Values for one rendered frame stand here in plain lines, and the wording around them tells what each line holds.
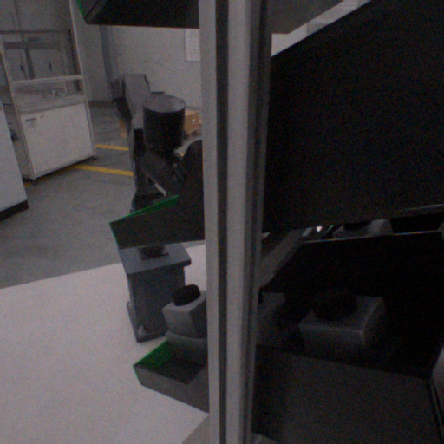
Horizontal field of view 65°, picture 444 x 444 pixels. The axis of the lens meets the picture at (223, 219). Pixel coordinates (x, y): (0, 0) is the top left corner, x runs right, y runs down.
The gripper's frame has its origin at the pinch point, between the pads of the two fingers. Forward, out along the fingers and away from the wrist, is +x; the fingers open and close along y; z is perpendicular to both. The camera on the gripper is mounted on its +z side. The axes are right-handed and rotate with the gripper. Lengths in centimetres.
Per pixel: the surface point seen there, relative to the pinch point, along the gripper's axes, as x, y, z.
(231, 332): 16.5, -20.1, 15.1
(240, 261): 15.6, -19.8, 19.2
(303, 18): -3.0, 8.1, 23.2
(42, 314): -41, -16, -56
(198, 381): 14.0, -18.2, 2.6
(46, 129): -385, 111, -199
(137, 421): 0.4, -14.4, -43.7
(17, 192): -290, 42, -205
